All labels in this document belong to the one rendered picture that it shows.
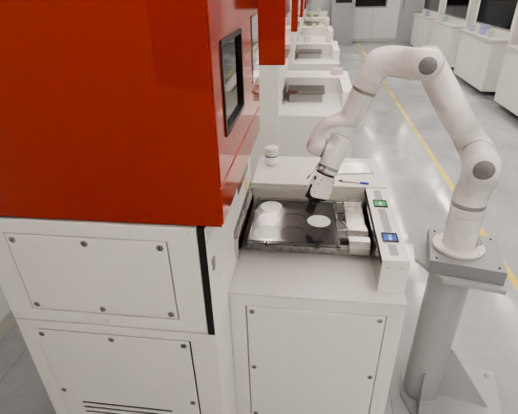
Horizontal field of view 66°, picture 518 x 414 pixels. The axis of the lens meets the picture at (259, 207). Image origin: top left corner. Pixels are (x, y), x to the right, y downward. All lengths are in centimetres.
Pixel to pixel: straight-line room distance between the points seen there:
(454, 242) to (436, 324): 40
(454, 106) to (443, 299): 77
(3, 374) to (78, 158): 175
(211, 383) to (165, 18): 115
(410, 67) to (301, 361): 114
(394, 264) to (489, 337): 137
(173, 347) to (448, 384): 137
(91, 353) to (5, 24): 105
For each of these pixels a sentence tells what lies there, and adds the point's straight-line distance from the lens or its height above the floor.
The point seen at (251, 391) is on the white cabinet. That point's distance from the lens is 188.
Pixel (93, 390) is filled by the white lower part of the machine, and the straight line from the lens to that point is 176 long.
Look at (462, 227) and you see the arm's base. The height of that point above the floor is 99.
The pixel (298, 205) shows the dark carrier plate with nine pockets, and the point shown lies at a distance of 184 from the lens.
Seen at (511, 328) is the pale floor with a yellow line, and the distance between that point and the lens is 286.
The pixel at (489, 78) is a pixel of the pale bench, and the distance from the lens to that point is 808.
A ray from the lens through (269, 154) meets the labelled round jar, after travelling 205.
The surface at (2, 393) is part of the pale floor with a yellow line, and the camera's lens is 259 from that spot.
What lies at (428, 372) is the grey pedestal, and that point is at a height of 23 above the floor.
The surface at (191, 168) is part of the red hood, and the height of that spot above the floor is 139.
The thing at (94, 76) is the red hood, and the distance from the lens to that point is 103.
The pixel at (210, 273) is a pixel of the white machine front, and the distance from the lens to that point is 118.
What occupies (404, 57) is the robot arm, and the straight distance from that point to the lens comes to 146.
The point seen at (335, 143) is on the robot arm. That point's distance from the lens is 159.
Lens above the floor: 180
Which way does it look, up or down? 29 degrees down
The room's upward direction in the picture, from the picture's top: 1 degrees counter-clockwise
